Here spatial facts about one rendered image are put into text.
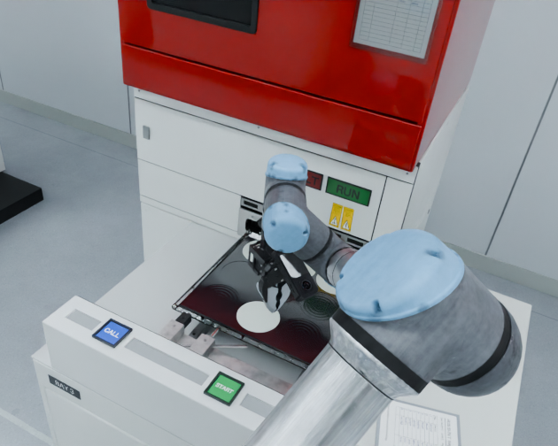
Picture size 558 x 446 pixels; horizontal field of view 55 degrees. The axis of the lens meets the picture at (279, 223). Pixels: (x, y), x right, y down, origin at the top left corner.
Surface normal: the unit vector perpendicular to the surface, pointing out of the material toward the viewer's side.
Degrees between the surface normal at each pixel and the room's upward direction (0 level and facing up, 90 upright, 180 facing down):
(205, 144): 90
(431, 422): 0
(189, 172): 90
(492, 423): 0
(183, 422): 90
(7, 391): 0
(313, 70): 90
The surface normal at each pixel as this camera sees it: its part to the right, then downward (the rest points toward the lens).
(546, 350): 0.10, -0.82
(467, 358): 0.16, 0.44
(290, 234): 0.00, 0.57
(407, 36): -0.44, 0.48
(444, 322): 0.28, 0.26
